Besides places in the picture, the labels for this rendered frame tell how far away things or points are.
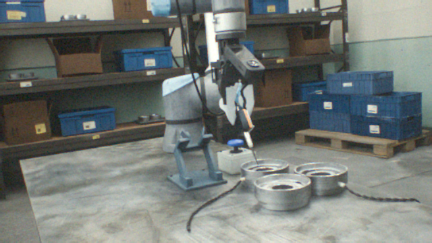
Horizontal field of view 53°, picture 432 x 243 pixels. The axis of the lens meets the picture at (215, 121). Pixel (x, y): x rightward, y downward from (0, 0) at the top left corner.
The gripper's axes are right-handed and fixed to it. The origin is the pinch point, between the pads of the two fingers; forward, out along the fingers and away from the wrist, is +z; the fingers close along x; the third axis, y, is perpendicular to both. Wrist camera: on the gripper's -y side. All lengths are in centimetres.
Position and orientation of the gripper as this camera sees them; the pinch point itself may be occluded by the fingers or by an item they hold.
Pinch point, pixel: (240, 119)
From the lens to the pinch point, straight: 102.4
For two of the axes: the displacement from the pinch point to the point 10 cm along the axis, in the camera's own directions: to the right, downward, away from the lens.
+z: 0.8, 9.9, 1.5
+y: -4.1, -1.0, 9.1
